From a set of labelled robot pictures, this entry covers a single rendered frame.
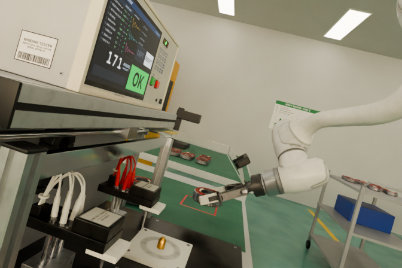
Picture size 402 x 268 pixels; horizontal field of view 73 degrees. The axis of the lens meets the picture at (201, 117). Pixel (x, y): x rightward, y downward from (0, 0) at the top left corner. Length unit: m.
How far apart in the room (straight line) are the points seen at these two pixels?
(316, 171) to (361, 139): 5.34
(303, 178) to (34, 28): 0.80
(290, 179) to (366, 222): 2.36
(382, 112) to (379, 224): 2.53
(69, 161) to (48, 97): 0.10
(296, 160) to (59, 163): 0.75
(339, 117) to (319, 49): 5.32
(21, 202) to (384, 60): 6.49
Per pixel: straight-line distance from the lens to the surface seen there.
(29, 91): 0.31
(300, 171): 0.94
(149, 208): 0.72
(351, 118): 0.90
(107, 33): 0.46
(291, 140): 1.00
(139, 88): 0.63
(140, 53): 0.59
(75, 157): 0.40
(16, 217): 0.34
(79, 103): 0.38
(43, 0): 0.49
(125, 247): 0.53
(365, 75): 6.40
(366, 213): 3.24
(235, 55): 5.96
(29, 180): 0.34
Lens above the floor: 1.13
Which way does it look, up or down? level
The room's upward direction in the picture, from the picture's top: 16 degrees clockwise
